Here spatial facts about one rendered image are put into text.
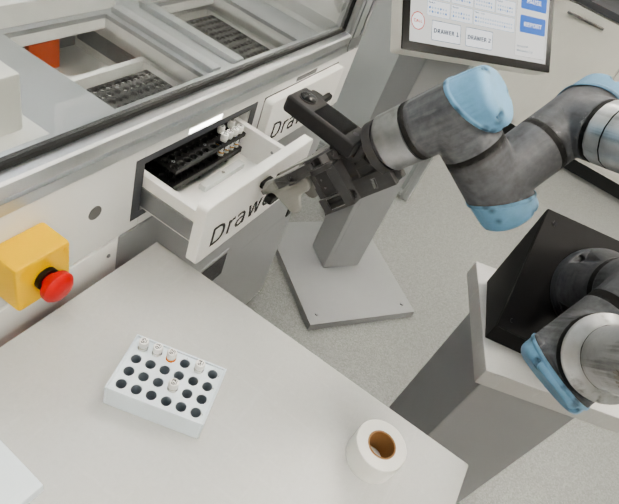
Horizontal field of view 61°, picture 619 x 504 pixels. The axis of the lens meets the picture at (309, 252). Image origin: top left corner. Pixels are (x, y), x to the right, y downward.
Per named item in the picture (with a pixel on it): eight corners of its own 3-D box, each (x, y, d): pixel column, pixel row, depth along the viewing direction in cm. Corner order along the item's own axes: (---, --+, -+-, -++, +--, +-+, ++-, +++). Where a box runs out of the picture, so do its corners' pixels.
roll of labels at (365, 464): (335, 457, 68) (346, 443, 66) (363, 422, 73) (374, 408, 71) (377, 496, 67) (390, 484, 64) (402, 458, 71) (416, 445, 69)
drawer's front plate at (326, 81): (328, 109, 122) (345, 66, 114) (258, 153, 101) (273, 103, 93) (322, 106, 122) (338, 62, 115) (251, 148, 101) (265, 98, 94)
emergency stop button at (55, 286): (77, 292, 62) (78, 270, 60) (48, 312, 59) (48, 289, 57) (58, 278, 63) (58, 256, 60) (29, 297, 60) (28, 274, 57)
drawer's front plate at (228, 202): (295, 187, 97) (314, 137, 90) (193, 266, 76) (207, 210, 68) (287, 182, 97) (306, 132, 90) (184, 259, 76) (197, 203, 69)
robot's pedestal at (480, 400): (432, 455, 162) (598, 304, 112) (432, 560, 140) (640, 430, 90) (342, 424, 160) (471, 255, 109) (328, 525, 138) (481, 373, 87)
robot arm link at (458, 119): (513, 143, 56) (477, 73, 53) (424, 177, 63) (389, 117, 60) (523, 112, 62) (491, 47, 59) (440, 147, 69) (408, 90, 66)
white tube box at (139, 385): (221, 383, 71) (227, 368, 68) (197, 439, 64) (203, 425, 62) (134, 350, 70) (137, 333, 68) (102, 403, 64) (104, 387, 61)
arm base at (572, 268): (645, 260, 91) (686, 259, 81) (624, 345, 91) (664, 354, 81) (561, 238, 91) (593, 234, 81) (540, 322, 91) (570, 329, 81)
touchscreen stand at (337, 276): (411, 316, 202) (586, 77, 134) (307, 330, 181) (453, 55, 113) (358, 225, 231) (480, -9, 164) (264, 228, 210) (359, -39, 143)
